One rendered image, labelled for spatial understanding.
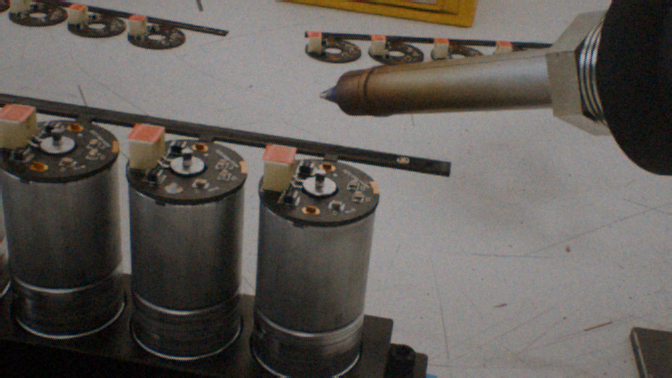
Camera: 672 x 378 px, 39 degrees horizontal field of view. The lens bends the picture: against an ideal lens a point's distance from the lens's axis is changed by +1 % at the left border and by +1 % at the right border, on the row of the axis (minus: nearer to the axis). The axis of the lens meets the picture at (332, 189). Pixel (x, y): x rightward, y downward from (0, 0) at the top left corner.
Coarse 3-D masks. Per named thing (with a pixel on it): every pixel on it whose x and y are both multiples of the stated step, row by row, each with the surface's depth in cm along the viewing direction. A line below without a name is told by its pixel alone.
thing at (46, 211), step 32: (32, 192) 19; (64, 192) 19; (96, 192) 20; (32, 224) 20; (64, 224) 20; (96, 224) 20; (32, 256) 20; (64, 256) 20; (96, 256) 20; (32, 288) 20; (64, 288) 20; (96, 288) 21; (32, 320) 21; (64, 320) 21; (96, 320) 21
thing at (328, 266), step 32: (320, 192) 19; (288, 224) 19; (352, 224) 19; (288, 256) 19; (320, 256) 19; (352, 256) 19; (256, 288) 20; (288, 288) 19; (320, 288) 19; (352, 288) 20; (256, 320) 21; (288, 320) 20; (320, 320) 20; (352, 320) 20; (256, 352) 21; (288, 352) 20; (320, 352) 20; (352, 352) 21
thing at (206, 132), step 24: (0, 96) 22; (96, 120) 21; (120, 120) 21; (144, 120) 21; (168, 120) 21; (240, 144) 21; (264, 144) 21; (288, 144) 21; (312, 144) 21; (408, 168) 21; (432, 168) 21
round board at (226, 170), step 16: (176, 144) 20; (192, 144) 21; (208, 144) 21; (128, 160) 20; (208, 160) 20; (224, 160) 20; (240, 160) 20; (128, 176) 19; (144, 176) 19; (160, 176) 19; (176, 176) 19; (208, 176) 19; (224, 176) 19; (240, 176) 20; (144, 192) 19; (160, 192) 19; (192, 192) 19; (208, 192) 19; (224, 192) 19
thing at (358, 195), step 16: (304, 160) 20; (320, 160) 20; (304, 176) 20; (336, 176) 20; (352, 176) 20; (368, 176) 20; (272, 192) 19; (288, 192) 19; (352, 192) 19; (368, 192) 19; (272, 208) 19; (288, 208) 19; (320, 208) 19; (336, 208) 19; (352, 208) 19; (368, 208) 19; (304, 224) 18; (320, 224) 18; (336, 224) 18
